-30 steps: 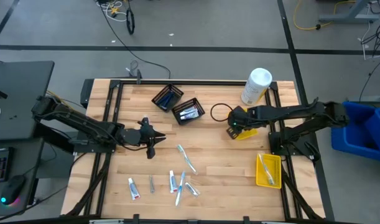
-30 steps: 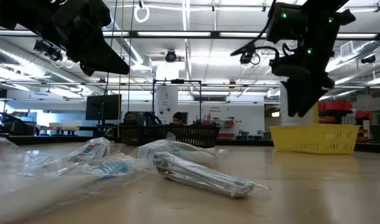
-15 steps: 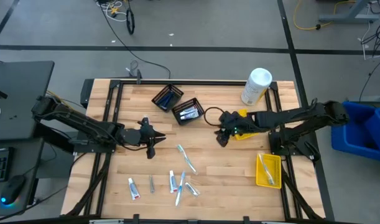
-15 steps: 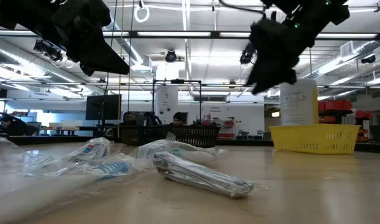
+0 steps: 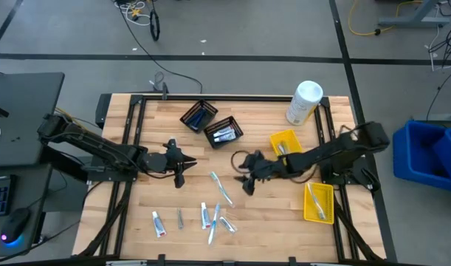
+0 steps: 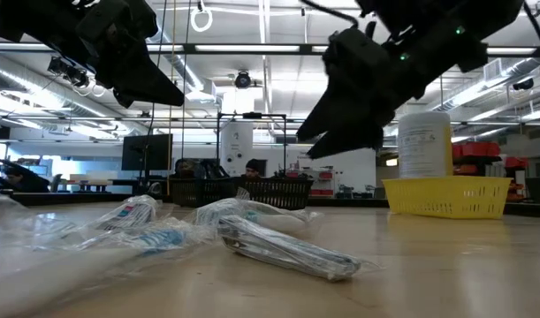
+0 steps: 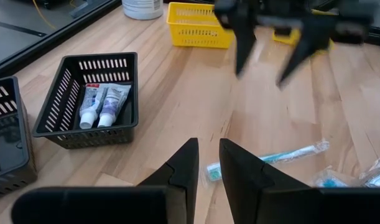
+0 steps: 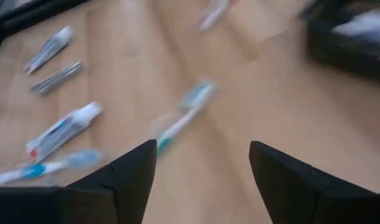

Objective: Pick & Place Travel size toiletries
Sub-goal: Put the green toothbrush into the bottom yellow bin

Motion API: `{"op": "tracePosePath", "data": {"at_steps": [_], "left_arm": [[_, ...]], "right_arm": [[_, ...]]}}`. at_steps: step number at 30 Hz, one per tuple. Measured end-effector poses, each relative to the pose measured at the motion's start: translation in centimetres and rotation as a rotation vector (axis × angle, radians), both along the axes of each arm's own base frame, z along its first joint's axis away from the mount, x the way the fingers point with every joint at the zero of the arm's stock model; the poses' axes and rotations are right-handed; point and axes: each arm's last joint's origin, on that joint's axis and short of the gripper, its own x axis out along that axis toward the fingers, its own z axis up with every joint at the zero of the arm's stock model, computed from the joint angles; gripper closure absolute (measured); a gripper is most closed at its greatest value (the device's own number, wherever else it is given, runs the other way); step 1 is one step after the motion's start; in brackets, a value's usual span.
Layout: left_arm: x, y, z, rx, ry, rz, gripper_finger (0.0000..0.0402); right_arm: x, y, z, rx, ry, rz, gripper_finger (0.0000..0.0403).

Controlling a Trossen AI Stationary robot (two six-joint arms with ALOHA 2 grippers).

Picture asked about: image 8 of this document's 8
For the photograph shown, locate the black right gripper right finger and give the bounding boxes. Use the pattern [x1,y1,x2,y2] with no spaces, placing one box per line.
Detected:
[248,140,380,224]

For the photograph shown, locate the teal white toothbrush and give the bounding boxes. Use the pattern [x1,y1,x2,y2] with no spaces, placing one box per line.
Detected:
[151,79,218,156]

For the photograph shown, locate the grey slim packet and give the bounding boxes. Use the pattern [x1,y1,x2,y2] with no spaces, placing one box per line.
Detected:
[30,61,85,96]

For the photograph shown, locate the grey tube white cap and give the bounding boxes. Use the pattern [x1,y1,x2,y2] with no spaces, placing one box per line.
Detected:
[23,25,75,75]

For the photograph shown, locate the black metal table frame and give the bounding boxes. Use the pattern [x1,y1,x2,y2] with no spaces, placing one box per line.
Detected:
[0,0,91,60]

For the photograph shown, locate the blue white toothbrush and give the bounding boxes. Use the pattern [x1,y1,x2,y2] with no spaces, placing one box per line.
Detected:
[0,149,105,187]

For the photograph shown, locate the toothpaste tube red blue print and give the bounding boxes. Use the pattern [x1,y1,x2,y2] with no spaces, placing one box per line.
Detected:
[25,101,103,162]

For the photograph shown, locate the black mesh plastic basket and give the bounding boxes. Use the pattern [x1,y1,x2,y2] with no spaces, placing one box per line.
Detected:
[301,0,380,83]

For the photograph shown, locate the red white toothbrush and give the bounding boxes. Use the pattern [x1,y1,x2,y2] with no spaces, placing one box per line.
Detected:
[195,0,237,32]

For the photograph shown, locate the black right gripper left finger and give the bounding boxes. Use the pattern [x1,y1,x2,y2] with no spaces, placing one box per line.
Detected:
[0,139,158,224]

